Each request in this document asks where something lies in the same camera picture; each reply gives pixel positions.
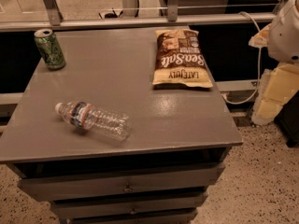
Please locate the grey drawer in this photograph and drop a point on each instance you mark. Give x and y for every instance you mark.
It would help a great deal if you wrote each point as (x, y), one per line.
(122, 182)
(180, 216)
(130, 206)

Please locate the yellow foam padding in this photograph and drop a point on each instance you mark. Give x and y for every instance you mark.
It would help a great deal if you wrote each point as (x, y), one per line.
(276, 89)

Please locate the grey drawer cabinet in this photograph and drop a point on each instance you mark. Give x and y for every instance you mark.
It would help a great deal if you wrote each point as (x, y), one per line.
(113, 70)

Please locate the bottom grey drawer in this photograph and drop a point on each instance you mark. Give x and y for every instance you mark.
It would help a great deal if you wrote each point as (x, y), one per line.
(180, 216)

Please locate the grey metal railing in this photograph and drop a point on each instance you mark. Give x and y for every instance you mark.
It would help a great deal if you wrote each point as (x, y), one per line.
(31, 15)

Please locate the brown sea salt chips bag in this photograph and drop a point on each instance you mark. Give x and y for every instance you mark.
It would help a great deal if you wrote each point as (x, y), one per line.
(179, 59)

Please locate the middle grey drawer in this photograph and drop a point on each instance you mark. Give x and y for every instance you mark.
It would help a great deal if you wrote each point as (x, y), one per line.
(130, 206)

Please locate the clear plastic water bottle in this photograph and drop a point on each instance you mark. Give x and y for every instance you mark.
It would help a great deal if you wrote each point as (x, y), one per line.
(90, 118)

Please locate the top grey drawer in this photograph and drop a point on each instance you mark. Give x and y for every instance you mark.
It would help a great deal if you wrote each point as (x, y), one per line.
(122, 182)

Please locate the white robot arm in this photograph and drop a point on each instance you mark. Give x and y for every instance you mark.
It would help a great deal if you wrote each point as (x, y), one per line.
(283, 37)

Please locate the green soda can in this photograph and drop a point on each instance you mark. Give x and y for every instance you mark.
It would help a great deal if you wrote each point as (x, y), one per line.
(49, 48)

